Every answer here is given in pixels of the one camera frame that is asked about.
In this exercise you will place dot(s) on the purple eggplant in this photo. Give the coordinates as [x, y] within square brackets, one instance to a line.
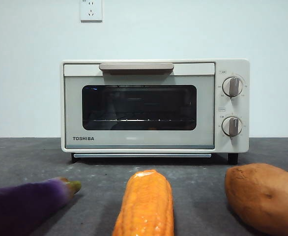
[23, 206]

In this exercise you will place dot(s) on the black oven foot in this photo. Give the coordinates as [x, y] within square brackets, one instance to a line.
[233, 158]
[73, 156]

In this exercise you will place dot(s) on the white Toshiba toaster oven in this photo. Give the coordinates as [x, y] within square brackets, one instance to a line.
[232, 66]

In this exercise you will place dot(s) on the metal crumb tray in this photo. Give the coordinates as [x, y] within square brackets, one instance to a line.
[141, 155]

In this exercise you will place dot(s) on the orange corn cob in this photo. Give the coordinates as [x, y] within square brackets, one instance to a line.
[146, 204]

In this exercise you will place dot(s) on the timer knob with beige grip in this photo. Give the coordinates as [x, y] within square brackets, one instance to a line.
[232, 126]

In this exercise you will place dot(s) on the temperature knob with beige grip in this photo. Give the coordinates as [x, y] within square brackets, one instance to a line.
[232, 86]

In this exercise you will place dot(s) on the brown sweet potato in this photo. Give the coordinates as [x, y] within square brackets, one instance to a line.
[264, 194]

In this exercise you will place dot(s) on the white wall socket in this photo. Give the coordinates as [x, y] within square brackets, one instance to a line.
[91, 11]

